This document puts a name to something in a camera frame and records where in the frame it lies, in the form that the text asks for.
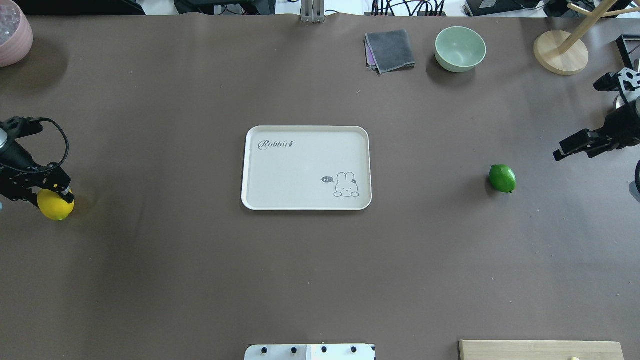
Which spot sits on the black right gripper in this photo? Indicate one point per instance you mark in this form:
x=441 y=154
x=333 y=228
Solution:
x=621 y=125

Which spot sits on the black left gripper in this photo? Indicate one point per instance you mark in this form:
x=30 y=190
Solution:
x=18 y=156

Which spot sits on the yellow lemon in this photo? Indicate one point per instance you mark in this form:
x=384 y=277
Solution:
x=52 y=206

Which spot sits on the green lime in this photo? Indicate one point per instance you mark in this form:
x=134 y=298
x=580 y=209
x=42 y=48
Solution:
x=502 y=178

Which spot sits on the cream rabbit tray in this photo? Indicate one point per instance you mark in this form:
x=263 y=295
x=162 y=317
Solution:
x=307 y=168

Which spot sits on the wooden mug tree stand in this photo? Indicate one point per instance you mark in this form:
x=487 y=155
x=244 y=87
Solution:
x=563 y=53

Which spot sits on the mint green bowl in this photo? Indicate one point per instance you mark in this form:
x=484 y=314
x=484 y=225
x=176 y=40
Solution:
x=459 y=49

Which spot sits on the pink bowl of ice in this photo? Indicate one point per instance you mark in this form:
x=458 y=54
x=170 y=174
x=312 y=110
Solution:
x=17 y=37

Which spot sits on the grey folded cloth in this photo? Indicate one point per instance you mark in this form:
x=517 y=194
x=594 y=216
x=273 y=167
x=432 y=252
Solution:
x=392 y=50

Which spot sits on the purple cloth underneath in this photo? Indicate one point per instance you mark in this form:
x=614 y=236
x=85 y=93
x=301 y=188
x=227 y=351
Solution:
x=370 y=60

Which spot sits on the bamboo cutting board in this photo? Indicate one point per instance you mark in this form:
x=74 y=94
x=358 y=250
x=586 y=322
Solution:
x=539 y=350

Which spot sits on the aluminium frame post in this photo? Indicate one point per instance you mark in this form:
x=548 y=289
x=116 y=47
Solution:
x=312 y=11

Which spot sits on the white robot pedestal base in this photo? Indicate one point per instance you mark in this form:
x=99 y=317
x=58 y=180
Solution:
x=311 y=351

